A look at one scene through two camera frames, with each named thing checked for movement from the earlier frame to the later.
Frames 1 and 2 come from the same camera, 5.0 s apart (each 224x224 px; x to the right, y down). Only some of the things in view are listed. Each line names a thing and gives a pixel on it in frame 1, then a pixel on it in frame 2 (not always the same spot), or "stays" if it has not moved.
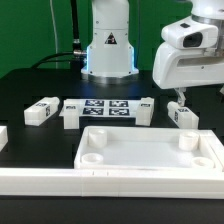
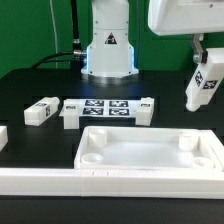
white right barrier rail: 217,146 stays
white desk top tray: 143,147 stays
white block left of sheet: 71,116 stays
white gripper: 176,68 -> 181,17
